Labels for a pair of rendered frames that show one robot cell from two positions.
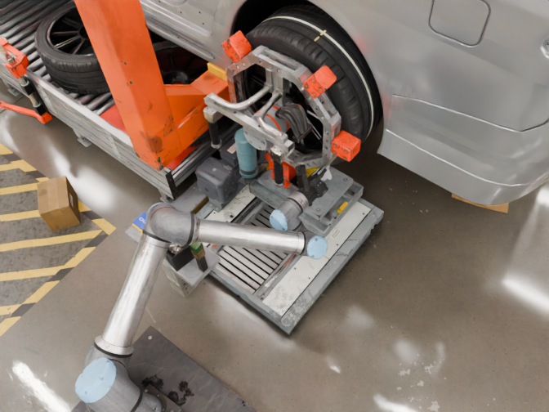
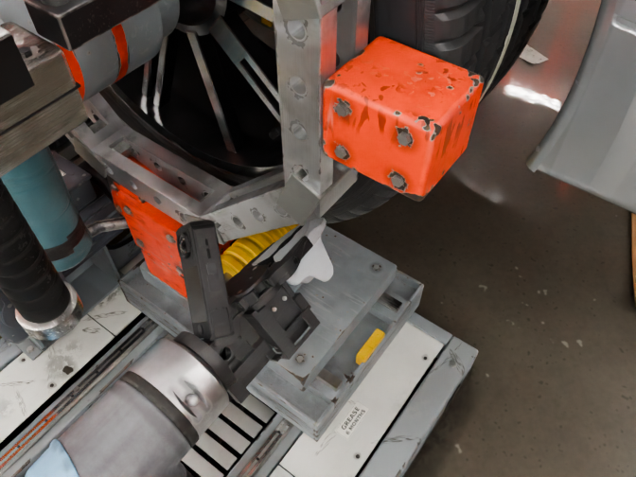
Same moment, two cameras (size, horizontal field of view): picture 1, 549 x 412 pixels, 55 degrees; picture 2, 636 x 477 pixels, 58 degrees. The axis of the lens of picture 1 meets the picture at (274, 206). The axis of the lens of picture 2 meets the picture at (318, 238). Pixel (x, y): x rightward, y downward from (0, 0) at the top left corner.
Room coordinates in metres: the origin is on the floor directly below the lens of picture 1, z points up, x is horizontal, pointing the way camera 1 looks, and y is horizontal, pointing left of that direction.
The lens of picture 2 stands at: (1.01, -0.20, 1.13)
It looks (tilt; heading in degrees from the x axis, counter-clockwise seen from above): 51 degrees down; 354
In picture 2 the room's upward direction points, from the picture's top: straight up
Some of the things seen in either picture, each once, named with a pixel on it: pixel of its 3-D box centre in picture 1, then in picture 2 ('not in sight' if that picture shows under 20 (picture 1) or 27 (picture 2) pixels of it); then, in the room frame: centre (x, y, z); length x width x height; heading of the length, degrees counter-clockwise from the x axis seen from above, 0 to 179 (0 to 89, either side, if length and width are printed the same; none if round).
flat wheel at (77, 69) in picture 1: (95, 43); not in sight; (2.71, 1.02, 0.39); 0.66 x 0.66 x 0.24
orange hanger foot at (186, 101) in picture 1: (203, 87); not in sight; (1.91, 0.30, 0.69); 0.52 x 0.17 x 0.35; 137
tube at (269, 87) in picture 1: (239, 86); not in sight; (1.52, 0.10, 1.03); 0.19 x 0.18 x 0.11; 137
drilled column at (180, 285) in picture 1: (176, 266); not in sight; (1.21, 0.49, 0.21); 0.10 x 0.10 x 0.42; 47
